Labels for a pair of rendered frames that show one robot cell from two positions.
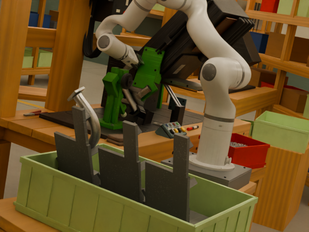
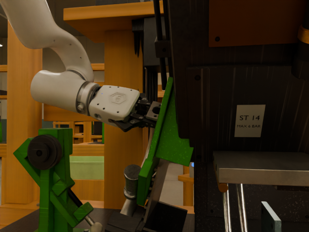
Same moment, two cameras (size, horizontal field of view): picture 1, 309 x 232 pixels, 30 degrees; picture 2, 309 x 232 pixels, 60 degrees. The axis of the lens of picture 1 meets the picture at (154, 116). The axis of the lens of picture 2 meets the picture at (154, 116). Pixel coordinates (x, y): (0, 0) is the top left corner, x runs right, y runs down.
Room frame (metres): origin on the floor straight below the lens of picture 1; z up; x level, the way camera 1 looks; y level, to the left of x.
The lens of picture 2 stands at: (2.67, -0.47, 1.19)
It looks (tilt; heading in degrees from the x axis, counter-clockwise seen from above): 1 degrees up; 72
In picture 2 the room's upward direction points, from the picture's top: straight up
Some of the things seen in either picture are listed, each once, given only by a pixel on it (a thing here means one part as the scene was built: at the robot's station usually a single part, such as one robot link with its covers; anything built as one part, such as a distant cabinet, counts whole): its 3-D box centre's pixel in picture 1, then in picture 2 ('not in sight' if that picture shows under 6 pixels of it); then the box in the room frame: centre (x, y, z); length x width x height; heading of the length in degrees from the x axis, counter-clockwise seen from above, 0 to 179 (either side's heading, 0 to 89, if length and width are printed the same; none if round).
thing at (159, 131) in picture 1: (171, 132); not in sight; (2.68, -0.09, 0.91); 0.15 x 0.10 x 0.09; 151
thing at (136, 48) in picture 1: (134, 78); (250, 163); (3.15, 0.15, 1.07); 0.30 x 0.18 x 0.34; 151
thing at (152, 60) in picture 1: (151, 68); (176, 128); (2.89, 0.06, 1.17); 0.13 x 0.12 x 0.20; 151
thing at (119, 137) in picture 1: (121, 139); not in sight; (2.33, 0.12, 0.91); 0.10 x 0.08 x 0.03; 141
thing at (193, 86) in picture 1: (170, 80); (256, 159); (3.01, -0.05, 1.11); 0.39 x 0.16 x 0.03; 61
